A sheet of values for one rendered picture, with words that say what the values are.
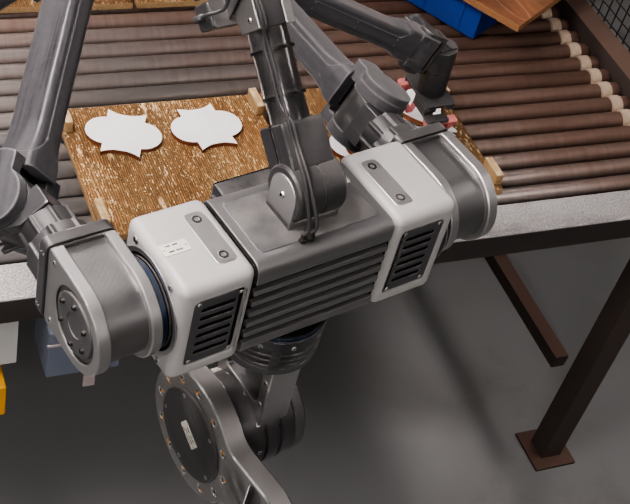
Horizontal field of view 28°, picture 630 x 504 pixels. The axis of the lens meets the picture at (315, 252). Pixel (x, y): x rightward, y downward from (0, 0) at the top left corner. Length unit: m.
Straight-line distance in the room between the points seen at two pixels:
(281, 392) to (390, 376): 1.75
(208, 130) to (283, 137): 1.06
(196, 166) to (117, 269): 1.02
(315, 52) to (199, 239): 0.52
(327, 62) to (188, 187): 0.61
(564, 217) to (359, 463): 0.94
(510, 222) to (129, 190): 0.76
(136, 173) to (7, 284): 0.36
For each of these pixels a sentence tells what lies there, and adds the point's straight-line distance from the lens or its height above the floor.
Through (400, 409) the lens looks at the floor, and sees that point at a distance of 3.33.
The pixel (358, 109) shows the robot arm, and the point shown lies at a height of 1.46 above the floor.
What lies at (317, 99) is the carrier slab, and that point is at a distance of 2.63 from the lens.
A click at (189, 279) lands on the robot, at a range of 1.37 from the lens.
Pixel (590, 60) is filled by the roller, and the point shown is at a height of 0.92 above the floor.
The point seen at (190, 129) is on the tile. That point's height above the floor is 0.95.
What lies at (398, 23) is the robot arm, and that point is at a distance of 2.28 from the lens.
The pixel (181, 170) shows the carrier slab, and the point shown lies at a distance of 2.39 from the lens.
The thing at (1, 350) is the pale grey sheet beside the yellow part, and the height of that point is 0.77.
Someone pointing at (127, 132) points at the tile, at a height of 0.95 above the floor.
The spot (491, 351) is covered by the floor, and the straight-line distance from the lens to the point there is 3.56.
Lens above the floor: 2.51
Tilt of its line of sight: 44 degrees down
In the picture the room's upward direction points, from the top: 16 degrees clockwise
